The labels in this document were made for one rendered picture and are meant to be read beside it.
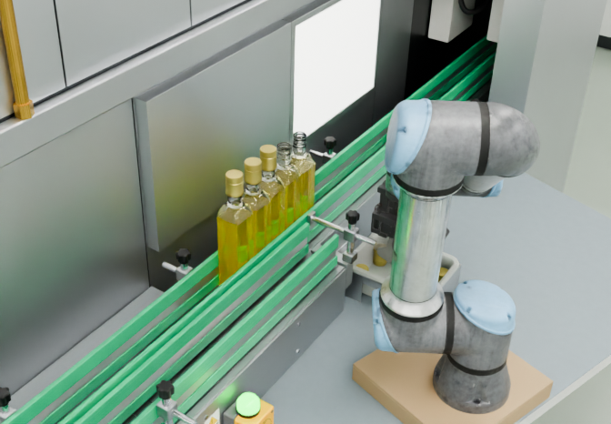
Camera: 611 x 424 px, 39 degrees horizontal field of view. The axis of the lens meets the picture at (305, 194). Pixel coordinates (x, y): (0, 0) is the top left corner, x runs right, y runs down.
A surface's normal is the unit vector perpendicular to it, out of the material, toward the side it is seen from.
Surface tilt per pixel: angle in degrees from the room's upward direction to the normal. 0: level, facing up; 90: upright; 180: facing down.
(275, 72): 90
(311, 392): 0
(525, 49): 90
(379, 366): 0
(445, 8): 90
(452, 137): 61
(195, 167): 90
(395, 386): 0
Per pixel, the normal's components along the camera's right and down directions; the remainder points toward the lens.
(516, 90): -0.55, 0.45
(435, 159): -0.04, 0.55
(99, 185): 0.84, 0.32
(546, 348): 0.03, -0.83
